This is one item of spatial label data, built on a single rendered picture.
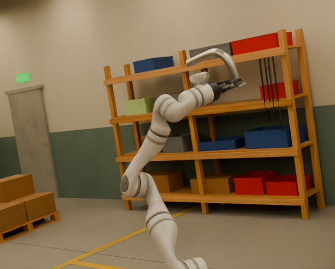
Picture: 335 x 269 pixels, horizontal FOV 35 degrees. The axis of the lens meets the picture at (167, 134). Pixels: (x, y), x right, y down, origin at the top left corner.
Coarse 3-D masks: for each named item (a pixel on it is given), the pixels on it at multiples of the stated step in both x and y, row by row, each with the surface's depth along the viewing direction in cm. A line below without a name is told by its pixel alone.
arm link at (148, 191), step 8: (144, 176) 189; (144, 184) 187; (152, 184) 188; (144, 192) 188; (152, 192) 186; (152, 200) 183; (160, 200) 181; (152, 208) 177; (160, 208) 177; (152, 216) 174
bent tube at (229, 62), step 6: (216, 48) 198; (198, 54) 206; (204, 54) 202; (210, 54) 199; (216, 54) 197; (222, 54) 195; (228, 54) 195; (186, 60) 213; (192, 60) 209; (198, 60) 206; (228, 60) 194; (228, 66) 194; (234, 66) 194; (234, 72) 194; (240, 84) 193
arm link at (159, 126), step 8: (160, 96) 178; (168, 96) 178; (160, 104) 177; (168, 104) 175; (160, 112) 177; (152, 120) 180; (160, 120) 180; (152, 128) 179; (160, 128) 178; (168, 128) 180; (160, 136) 179; (168, 136) 181
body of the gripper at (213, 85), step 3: (207, 81) 188; (210, 81) 187; (213, 81) 187; (210, 84) 185; (213, 84) 186; (216, 84) 186; (222, 84) 187; (225, 84) 188; (213, 87) 185; (216, 87) 186; (219, 87) 186; (213, 90) 185; (216, 90) 185; (219, 90) 186; (222, 90) 187; (216, 93) 186; (219, 93) 187; (216, 96) 186; (219, 96) 187; (213, 99) 186; (216, 99) 188
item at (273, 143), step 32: (288, 32) 636; (128, 64) 830; (160, 64) 746; (224, 64) 656; (288, 64) 608; (288, 96) 612; (192, 128) 709; (256, 128) 683; (288, 128) 626; (128, 160) 791; (160, 160) 750; (160, 192) 776; (192, 192) 734; (224, 192) 704; (256, 192) 666; (288, 192) 636; (320, 192) 652
